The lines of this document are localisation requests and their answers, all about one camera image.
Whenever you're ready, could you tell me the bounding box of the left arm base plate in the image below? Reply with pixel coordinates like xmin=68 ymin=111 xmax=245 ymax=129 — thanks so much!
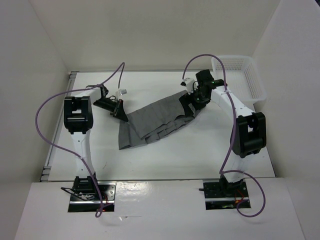
xmin=60 ymin=181 xmax=117 ymax=213

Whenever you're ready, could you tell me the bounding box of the grey pleated skirt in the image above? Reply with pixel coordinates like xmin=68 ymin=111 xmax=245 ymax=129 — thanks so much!
xmin=118 ymin=90 xmax=201 ymax=150

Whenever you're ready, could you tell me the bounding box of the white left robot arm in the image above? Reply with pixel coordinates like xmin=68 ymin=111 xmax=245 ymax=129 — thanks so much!
xmin=63 ymin=84 xmax=128 ymax=200

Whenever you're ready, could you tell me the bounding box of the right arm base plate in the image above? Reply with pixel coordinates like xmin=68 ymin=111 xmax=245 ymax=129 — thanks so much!
xmin=198 ymin=177 xmax=251 ymax=210

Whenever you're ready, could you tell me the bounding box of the white plastic basket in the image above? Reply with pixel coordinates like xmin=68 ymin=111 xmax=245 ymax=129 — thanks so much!
xmin=211 ymin=55 xmax=267 ymax=104

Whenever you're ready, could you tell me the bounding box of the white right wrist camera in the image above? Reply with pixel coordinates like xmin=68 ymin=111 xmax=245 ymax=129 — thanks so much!
xmin=180 ymin=77 xmax=198 ymax=95

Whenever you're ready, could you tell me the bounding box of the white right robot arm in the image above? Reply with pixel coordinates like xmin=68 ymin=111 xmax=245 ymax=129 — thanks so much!
xmin=179 ymin=69 xmax=267 ymax=197

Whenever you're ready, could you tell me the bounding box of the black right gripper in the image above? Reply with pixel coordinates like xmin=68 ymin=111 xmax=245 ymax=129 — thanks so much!
xmin=179 ymin=86 xmax=211 ymax=117

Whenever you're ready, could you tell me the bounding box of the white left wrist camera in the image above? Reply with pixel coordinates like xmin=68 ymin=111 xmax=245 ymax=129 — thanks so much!
xmin=115 ymin=88 xmax=127 ymax=100

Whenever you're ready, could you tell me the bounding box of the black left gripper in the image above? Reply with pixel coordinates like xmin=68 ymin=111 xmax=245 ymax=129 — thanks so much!
xmin=92 ymin=98 xmax=128 ymax=122

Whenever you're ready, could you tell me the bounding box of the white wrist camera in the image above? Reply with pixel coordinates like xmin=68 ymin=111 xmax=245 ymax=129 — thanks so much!
xmin=115 ymin=88 xmax=127 ymax=100
xmin=180 ymin=77 xmax=198 ymax=95

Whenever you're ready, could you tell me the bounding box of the white aluminium table rail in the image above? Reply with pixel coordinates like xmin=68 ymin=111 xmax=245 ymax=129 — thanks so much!
xmin=39 ymin=71 xmax=78 ymax=182

